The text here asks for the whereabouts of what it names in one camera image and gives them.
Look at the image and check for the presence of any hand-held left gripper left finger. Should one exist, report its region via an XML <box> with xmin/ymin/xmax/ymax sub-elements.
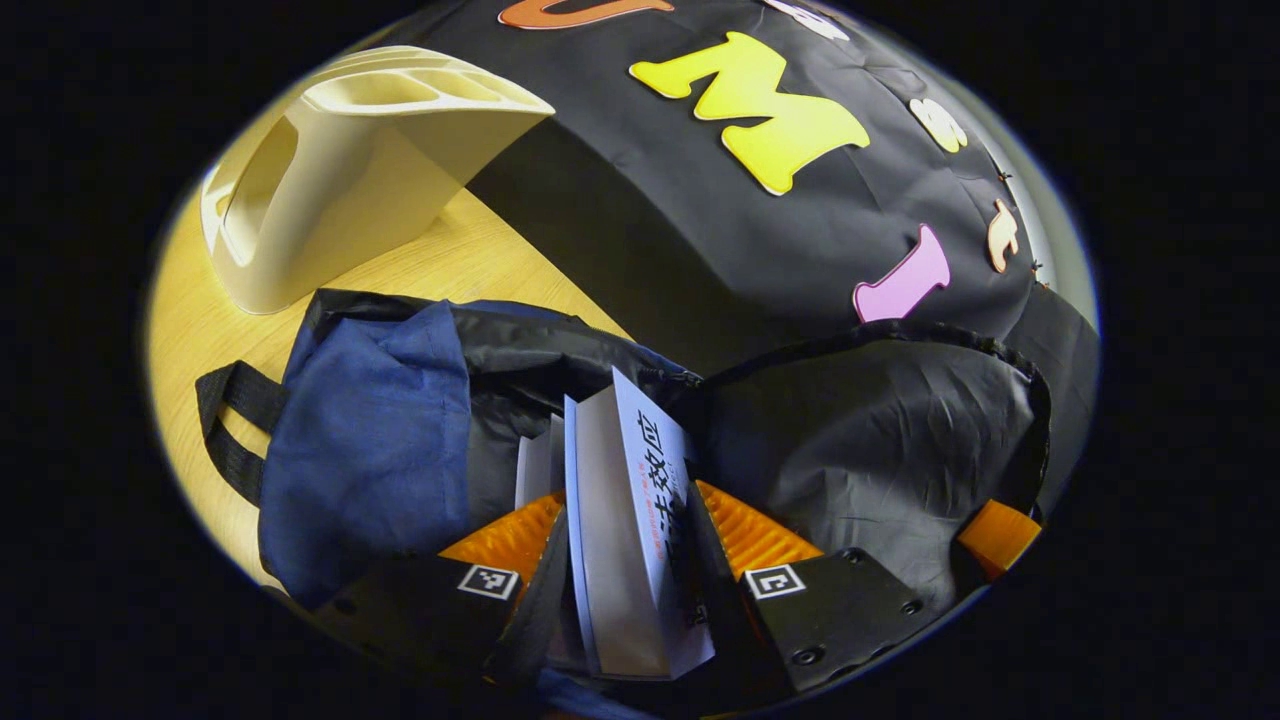
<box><xmin>303</xmin><ymin>490</ymin><xmax>573</xmax><ymax>689</ymax></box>

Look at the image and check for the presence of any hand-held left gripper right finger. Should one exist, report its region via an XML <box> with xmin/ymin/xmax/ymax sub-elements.
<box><xmin>686</xmin><ymin>479</ymin><xmax>943</xmax><ymax>695</ymax></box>

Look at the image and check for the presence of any grey-blue cover book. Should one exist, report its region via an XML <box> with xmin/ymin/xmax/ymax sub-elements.
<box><xmin>562</xmin><ymin>366</ymin><xmax>717</xmax><ymax>682</ymax></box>

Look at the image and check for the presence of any white spine book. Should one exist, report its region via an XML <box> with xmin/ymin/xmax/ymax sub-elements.
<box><xmin>514</xmin><ymin>414</ymin><xmax>567</xmax><ymax>512</ymax></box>

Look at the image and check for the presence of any blue schoolbag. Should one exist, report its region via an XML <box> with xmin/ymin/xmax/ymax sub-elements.
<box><xmin>194</xmin><ymin>287</ymin><xmax>1053</xmax><ymax>720</ymax></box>

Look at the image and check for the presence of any white plastic bookshelf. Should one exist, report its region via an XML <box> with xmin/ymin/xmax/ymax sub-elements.
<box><xmin>199</xmin><ymin>44</ymin><xmax>557</xmax><ymax>317</ymax></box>

